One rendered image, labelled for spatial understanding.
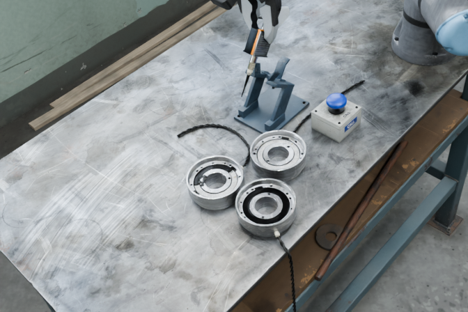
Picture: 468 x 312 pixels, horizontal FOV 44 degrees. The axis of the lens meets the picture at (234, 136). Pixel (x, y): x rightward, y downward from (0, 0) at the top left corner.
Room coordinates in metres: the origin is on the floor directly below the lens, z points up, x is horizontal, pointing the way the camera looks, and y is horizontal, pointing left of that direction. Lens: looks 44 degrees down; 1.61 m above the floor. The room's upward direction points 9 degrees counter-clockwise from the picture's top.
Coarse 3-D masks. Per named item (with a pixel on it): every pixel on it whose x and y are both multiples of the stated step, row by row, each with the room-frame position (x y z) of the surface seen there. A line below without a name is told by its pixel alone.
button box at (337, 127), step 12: (324, 108) 0.83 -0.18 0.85; (348, 108) 0.82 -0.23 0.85; (360, 108) 0.82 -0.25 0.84; (312, 120) 0.83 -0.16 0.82; (324, 120) 0.80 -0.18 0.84; (336, 120) 0.79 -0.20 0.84; (348, 120) 0.79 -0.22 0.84; (360, 120) 0.82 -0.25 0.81; (324, 132) 0.80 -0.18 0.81; (336, 132) 0.78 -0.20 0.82; (348, 132) 0.79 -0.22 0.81
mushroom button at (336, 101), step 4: (328, 96) 0.83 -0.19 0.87; (332, 96) 0.83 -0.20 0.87; (336, 96) 0.83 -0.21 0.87; (340, 96) 0.83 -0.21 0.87; (344, 96) 0.83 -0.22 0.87; (328, 100) 0.82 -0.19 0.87; (332, 100) 0.82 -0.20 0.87; (336, 100) 0.82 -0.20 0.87; (340, 100) 0.81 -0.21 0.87; (344, 100) 0.81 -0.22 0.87; (328, 104) 0.81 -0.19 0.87; (332, 104) 0.81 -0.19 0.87; (336, 104) 0.81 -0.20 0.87; (340, 104) 0.81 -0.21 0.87; (344, 104) 0.81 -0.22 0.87; (332, 108) 0.81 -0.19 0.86; (336, 108) 0.80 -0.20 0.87; (340, 108) 0.80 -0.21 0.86
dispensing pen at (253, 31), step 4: (252, 28) 0.89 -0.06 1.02; (256, 28) 0.90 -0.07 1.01; (252, 32) 0.88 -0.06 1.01; (256, 32) 0.88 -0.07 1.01; (252, 36) 0.88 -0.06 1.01; (248, 40) 0.88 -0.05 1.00; (252, 40) 0.87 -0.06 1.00; (248, 44) 0.87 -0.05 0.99; (252, 44) 0.87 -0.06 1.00; (244, 48) 0.87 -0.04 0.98; (248, 48) 0.87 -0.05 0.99; (252, 48) 0.86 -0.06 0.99; (248, 52) 0.86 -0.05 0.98; (252, 56) 0.87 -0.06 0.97; (252, 60) 0.87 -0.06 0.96; (256, 60) 0.87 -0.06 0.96; (252, 64) 0.86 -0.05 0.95; (248, 68) 0.86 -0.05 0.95; (252, 68) 0.86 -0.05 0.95; (248, 72) 0.86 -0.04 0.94; (248, 76) 0.86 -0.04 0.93; (248, 80) 0.85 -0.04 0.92; (244, 84) 0.85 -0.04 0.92; (244, 88) 0.85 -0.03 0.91
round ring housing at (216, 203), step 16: (208, 160) 0.75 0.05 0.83; (224, 160) 0.74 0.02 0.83; (192, 176) 0.72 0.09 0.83; (208, 176) 0.72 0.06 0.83; (224, 176) 0.71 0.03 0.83; (240, 176) 0.70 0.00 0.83; (192, 192) 0.67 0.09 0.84; (208, 192) 0.68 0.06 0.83; (208, 208) 0.66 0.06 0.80; (224, 208) 0.66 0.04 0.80
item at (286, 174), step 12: (276, 132) 0.79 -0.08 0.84; (288, 132) 0.78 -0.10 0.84; (252, 144) 0.77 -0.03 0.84; (276, 144) 0.77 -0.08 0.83; (300, 144) 0.76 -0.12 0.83; (252, 156) 0.74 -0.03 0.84; (264, 156) 0.74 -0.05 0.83; (276, 156) 0.76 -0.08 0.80; (288, 156) 0.73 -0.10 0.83; (300, 156) 0.73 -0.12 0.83; (264, 168) 0.70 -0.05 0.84; (288, 168) 0.69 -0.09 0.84; (300, 168) 0.70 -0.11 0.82
